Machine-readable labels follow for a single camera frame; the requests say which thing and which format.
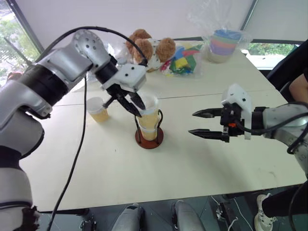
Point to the white sneaker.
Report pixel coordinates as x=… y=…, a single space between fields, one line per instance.
x=261 y=216

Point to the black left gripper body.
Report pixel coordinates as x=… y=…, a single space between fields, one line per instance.
x=118 y=91

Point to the black table frame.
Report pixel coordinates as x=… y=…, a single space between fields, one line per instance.
x=225 y=211

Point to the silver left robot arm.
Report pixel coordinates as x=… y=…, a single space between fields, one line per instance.
x=60 y=62

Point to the grey rounded leg cover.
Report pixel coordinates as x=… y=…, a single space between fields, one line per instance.
x=186 y=215
x=130 y=217

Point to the bystander leg black trousers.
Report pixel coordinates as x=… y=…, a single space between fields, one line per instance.
x=284 y=204

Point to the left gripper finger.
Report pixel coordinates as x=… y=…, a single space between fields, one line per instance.
x=139 y=101
x=130 y=107

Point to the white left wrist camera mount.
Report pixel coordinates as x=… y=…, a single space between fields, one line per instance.
x=130 y=75

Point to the clear cup with liquid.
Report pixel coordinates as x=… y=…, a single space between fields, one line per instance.
x=96 y=108

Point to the dark window frame bar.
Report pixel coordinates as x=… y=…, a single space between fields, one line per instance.
x=27 y=26

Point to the bag of colourful blocks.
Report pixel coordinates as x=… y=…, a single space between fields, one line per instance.
x=183 y=62

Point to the brown white plush bear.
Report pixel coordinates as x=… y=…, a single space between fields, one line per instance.
x=142 y=48
x=165 y=49

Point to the clear plastic bag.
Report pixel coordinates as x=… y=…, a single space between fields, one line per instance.
x=204 y=21

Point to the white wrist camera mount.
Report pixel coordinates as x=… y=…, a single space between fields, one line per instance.
x=237 y=96
x=130 y=75

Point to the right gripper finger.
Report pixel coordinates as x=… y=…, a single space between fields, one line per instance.
x=208 y=112
x=207 y=134

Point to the stack of pastel bowls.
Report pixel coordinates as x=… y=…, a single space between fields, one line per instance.
x=223 y=43

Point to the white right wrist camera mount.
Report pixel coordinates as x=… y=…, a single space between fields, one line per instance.
x=237 y=96

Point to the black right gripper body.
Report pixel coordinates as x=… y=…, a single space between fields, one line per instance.
x=232 y=120

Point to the bystander bare forearm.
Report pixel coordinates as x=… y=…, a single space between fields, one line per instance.
x=299 y=89

